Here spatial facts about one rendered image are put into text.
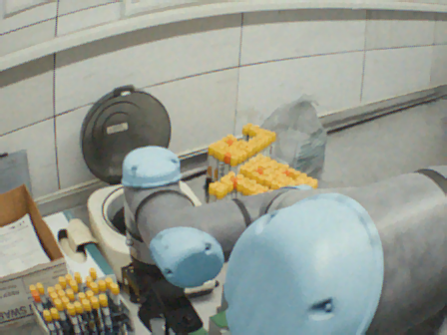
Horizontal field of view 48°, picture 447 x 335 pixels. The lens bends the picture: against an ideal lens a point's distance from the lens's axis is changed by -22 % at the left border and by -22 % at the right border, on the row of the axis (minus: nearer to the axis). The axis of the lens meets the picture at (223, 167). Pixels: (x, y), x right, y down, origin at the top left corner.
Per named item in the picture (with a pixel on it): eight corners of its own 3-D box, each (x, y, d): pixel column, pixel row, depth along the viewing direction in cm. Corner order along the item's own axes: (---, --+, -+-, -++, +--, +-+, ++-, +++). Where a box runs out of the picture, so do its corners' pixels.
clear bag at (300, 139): (286, 193, 152) (295, 127, 142) (230, 167, 161) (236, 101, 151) (336, 156, 170) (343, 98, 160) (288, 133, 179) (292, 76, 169)
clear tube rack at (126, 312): (55, 352, 97) (47, 332, 93) (36, 321, 104) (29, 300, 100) (135, 330, 107) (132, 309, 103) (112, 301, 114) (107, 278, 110)
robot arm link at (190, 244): (258, 231, 68) (219, 178, 77) (162, 250, 64) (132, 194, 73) (250, 279, 73) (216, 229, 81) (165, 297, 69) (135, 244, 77)
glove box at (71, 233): (79, 306, 111) (72, 275, 106) (41, 242, 127) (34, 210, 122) (126, 293, 117) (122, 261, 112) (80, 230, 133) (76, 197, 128)
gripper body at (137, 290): (160, 280, 97) (157, 224, 90) (189, 310, 91) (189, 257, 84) (122, 292, 93) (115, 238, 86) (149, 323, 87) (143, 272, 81)
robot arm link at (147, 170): (131, 181, 72) (114, 147, 78) (135, 251, 78) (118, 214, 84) (193, 170, 75) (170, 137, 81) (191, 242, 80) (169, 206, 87)
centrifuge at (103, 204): (127, 310, 112) (120, 269, 106) (85, 227, 134) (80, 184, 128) (233, 288, 122) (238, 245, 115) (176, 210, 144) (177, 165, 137)
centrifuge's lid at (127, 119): (81, 99, 119) (74, 89, 125) (88, 204, 129) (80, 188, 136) (173, 79, 127) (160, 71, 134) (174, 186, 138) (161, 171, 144)
